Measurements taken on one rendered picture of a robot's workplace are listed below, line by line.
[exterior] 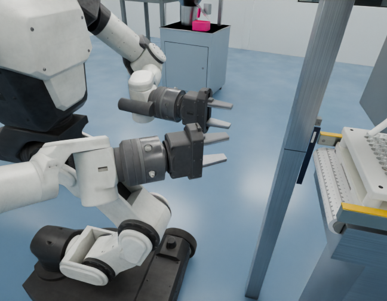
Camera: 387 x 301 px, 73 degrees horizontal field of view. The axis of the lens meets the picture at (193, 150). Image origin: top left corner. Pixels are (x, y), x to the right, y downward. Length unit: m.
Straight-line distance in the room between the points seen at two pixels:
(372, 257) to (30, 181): 0.63
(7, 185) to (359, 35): 5.31
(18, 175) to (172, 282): 0.91
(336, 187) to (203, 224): 1.11
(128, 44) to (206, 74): 2.09
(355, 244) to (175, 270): 0.82
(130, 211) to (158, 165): 0.38
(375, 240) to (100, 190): 0.52
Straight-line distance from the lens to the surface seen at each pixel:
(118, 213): 0.87
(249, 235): 1.65
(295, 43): 5.47
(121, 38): 0.93
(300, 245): 1.69
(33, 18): 0.64
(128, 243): 0.88
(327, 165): 0.72
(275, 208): 0.96
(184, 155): 0.49
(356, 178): 0.66
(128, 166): 0.46
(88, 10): 0.86
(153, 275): 1.25
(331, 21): 0.69
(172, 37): 3.08
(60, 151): 0.45
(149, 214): 0.86
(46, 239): 1.28
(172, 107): 0.67
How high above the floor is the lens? 1.27
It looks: 35 degrees down
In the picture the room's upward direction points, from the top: 2 degrees clockwise
